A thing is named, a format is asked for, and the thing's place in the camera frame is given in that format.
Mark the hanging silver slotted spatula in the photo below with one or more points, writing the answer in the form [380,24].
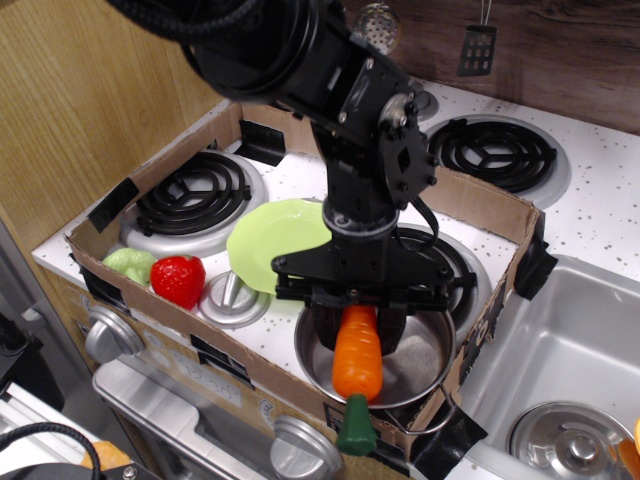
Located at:
[479,44]

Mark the orange object bottom left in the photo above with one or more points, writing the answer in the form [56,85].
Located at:
[110,456]

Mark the silver back stove knob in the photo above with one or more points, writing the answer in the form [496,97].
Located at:
[426,103]

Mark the light green plastic plate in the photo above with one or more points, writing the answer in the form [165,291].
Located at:
[271,230]

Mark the silver front stove knob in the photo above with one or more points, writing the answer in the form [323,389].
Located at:
[228,302]

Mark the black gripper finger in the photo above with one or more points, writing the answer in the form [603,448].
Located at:
[326,321]
[391,324]

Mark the red toy strawberry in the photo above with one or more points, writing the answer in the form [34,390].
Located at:
[179,279]

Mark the hanging silver skimmer ladle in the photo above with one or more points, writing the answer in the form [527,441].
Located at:
[379,25]

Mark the front right black burner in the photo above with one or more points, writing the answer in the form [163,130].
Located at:
[471,286]

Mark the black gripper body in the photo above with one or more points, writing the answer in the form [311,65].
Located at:
[384,272]

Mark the orange object in sink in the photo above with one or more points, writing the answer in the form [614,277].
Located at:
[628,451]

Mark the back right black burner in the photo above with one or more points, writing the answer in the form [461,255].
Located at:
[511,154]

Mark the silver oven knob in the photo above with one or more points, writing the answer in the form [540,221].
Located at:
[301,452]
[110,337]

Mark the front left black burner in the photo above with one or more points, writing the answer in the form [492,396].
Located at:
[194,210]

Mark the black burner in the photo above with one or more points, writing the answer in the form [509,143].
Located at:
[511,154]
[194,210]
[471,286]

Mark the stainless steel pot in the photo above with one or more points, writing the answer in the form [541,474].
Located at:
[413,396]

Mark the silver sink drain cover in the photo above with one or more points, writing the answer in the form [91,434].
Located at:
[568,440]

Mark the orange toy carrot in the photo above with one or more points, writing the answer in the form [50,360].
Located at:
[357,377]

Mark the silver oven door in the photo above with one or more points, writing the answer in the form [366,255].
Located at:
[190,437]

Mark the silver stove knob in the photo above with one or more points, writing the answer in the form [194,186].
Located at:
[426,103]
[228,302]

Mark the left silver oven knob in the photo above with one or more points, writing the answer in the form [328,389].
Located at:
[110,337]

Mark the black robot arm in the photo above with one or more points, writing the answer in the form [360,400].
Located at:
[300,56]

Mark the right silver oven knob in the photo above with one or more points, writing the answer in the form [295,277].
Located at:
[301,452]

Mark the silver toy sink basin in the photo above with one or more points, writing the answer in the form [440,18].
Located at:
[576,340]

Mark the brown cardboard fence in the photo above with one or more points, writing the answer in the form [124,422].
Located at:
[252,372]

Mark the green toy broccoli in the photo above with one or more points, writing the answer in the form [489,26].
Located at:
[132,263]

